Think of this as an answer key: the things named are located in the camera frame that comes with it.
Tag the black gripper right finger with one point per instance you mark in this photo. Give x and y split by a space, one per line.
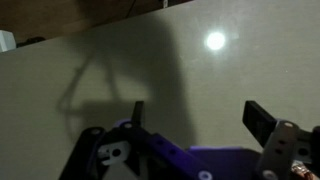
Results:
280 146

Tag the white box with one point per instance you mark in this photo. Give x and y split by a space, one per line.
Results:
6 40

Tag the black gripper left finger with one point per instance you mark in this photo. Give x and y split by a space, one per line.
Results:
156 143

